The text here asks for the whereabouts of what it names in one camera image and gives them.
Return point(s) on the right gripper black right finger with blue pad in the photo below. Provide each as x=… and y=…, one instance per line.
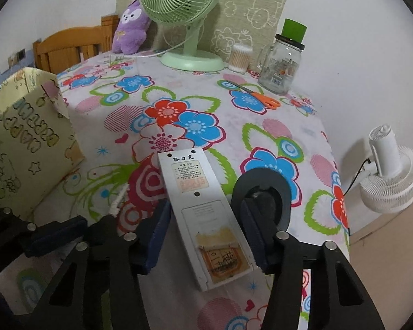
x=338, y=298

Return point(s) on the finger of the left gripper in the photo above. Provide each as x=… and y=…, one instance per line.
x=19, y=237
x=73, y=298

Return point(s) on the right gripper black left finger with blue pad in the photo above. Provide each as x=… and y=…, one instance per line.
x=126, y=258

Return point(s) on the white remote control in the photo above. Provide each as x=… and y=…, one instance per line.
x=217, y=248

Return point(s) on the beige door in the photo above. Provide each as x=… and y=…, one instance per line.
x=381, y=252

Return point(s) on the yellow patterned storage box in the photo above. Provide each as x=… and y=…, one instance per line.
x=38, y=145

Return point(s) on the white standing fan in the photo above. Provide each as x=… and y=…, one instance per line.
x=386, y=178

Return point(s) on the wooden chair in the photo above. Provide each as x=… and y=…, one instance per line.
x=71, y=46

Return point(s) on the purple plush toy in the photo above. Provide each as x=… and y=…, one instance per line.
x=132, y=29

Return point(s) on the cotton swab container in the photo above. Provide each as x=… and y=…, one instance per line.
x=240, y=58

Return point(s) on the glass jar green lid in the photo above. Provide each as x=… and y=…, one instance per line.
x=282, y=59

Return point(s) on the green desk fan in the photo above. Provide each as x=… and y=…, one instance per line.
x=190, y=14

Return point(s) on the beige patterned placemat board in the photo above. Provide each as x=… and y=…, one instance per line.
x=248, y=22

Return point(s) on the orange handled scissors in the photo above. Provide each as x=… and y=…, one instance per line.
x=245, y=98

